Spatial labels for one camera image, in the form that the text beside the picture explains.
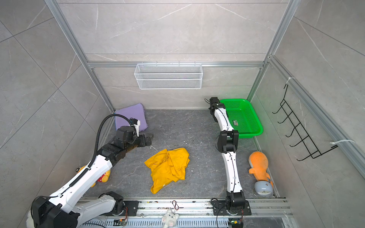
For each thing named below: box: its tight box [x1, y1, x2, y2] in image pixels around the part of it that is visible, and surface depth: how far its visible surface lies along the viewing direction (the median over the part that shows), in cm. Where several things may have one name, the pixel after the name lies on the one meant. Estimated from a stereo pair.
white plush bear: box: [25, 209, 36, 228], surface depth 54 cm
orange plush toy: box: [248, 151, 274, 188], surface depth 85 cm
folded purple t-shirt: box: [114, 102, 149, 133], surface depth 120 cm
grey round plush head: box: [253, 180, 274, 198], surface depth 76 cm
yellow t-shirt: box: [144, 147, 191, 195], surface depth 85 cm
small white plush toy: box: [161, 208, 180, 228], surface depth 69 cm
